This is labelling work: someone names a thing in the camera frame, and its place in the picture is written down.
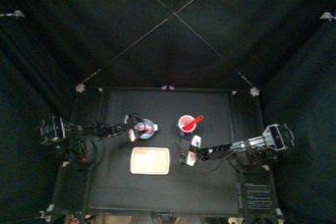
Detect white square plate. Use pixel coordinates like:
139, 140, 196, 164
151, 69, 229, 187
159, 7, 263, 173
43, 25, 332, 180
128, 146, 172, 176

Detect red cup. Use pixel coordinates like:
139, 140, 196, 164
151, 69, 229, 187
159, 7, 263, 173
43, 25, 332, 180
177, 114, 199, 134

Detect red spoon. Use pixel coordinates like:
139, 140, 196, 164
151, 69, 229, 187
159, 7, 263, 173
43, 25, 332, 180
181, 114, 205, 132

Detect blue-grey bowl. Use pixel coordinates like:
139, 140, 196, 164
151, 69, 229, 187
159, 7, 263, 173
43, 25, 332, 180
133, 118, 160, 140

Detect white text label sticker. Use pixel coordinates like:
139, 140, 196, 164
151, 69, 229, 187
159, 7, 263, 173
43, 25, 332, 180
241, 183, 273, 215

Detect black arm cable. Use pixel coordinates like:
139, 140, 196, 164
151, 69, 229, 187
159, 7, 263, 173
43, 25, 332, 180
204, 157, 241, 173
64, 135, 108, 170

